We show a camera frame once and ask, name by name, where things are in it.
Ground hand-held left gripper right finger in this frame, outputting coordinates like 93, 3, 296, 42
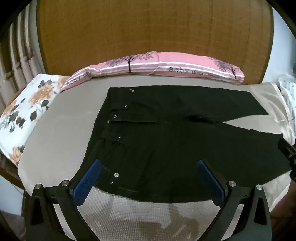
196, 159, 272, 241

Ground beige satin bed sheet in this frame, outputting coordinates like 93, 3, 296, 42
250, 82, 295, 209

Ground brown woven headboard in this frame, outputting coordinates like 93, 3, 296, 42
36, 0, 275, 87

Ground grey woven bed mat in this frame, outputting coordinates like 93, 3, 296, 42
17, 79, 289, 241

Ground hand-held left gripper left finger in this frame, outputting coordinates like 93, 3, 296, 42
25, 159, 102, 241

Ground white floral pillow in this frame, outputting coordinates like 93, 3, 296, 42
0, 74, 70, 166

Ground white dotted cloth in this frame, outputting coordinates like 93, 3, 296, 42
277, 74, 296, 141

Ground pink striped pillow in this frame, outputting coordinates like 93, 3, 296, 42
61, 50, 160, 91
148, 51, 245, 84

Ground striped beige curtain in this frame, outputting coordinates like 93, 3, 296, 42
0, 5, 47, 112

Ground black pants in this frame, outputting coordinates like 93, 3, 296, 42
77, 85, 292, 203

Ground wooden bed frame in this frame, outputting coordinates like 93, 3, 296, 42
0, 151, 26, 192

